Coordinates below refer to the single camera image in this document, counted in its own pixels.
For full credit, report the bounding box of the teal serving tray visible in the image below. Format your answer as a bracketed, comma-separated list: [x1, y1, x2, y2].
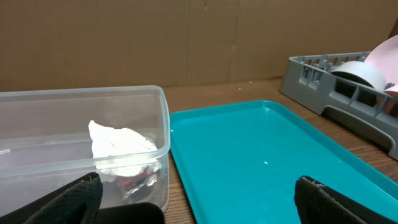
[170, 100, 397, 223]

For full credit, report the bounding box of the black tray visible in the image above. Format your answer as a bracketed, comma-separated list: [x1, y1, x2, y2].
[94, 202, 166, 224]

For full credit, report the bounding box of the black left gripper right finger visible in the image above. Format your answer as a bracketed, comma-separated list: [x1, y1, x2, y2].
[294, 175, 397, 224]

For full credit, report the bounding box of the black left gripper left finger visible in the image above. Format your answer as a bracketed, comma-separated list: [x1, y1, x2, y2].
[1, 172, 103, 224]

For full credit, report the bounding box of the grey dishwasher rack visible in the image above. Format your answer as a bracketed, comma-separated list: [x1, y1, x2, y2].
[279, 52, 397, 159]

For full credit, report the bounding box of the grey bowl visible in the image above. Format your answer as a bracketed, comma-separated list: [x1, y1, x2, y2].
[331, 61, 386, 107]

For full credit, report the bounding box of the white tissue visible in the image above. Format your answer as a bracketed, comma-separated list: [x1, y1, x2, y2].
[88, 120, 162, 177]

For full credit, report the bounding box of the clear plastic bin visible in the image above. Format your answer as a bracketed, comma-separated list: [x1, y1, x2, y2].
[1, 86, 170, 215]

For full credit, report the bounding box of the red snack wrapper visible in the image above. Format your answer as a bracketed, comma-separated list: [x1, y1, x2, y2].
[116, 170, 160, 203]

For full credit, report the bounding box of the white round plate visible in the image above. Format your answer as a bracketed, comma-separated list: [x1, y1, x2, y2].
[364, 35, 398, 85]

